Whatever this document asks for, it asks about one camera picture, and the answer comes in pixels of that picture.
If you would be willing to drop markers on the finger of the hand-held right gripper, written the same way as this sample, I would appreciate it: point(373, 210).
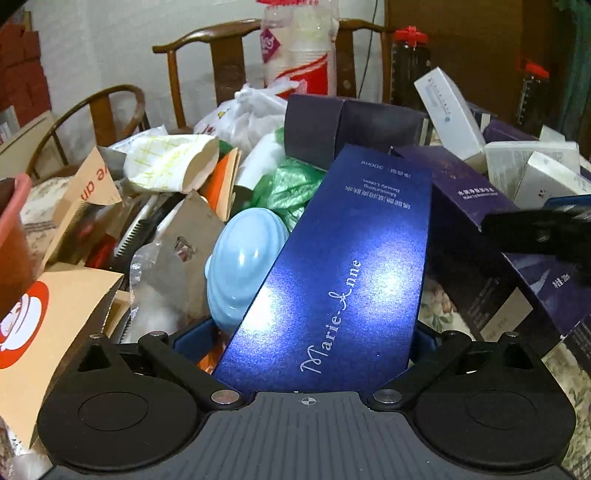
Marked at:
point(540, 230)

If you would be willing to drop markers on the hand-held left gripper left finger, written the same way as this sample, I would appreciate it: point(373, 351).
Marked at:
point(190, 339)

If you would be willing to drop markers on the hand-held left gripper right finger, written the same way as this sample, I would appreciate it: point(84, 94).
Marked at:
point(425, 340)

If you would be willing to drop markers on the glittery blue carton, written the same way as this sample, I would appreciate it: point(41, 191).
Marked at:
point(351, 258)

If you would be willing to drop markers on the floral cloth desktop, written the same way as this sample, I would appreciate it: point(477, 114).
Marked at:
point(572, 378)

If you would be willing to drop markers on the clear plastic bag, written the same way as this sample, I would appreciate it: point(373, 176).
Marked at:
point(157, 295)

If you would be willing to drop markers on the long dark purple carton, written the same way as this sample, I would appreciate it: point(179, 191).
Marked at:
point(466, 221)

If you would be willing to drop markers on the grey cardboard piece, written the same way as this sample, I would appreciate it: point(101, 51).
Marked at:
point(189, 249)

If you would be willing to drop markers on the white comb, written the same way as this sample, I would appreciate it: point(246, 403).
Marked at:
point(136, 226)

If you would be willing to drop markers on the brown paper bag red logo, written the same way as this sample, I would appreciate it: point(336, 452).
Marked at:
point(60, 337)

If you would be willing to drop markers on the dark bottle with red cap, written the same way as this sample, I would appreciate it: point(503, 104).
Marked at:
point(410, 69)
point(533, 99)

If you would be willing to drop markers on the tall white carton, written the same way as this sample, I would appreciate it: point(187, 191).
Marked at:
point(450, 115)

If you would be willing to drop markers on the orange packet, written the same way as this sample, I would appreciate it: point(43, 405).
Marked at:
point(221, 184)

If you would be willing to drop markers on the brown paper bag red letters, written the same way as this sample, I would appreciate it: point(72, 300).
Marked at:
point(87, 198)

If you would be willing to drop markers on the green plastic bag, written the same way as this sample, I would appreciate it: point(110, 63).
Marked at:
point(286, 189)

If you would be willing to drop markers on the green curtain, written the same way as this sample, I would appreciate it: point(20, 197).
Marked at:
point(577, 55)

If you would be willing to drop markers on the crushed paper cup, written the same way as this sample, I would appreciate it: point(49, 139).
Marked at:
point(166, 161)

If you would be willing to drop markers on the brown wooden cabinet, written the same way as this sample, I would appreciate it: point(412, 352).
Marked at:
point(471, 41)

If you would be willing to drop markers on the white plastic bag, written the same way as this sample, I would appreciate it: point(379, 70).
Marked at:
point(251, 110)

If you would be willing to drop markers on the dark navy folded box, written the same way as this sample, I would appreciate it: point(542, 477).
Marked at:
point(323, 124)

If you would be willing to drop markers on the wooden chair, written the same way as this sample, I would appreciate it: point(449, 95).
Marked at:
point(104, 108)
point(226, 41)

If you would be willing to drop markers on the tan cardboard box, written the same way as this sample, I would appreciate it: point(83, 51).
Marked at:
point(23, 138)

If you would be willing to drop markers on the bagged stack of paper cups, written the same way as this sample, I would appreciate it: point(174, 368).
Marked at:
point(300, 50)

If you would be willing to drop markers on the stack of red boxes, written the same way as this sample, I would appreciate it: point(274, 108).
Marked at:
point(21, 69)

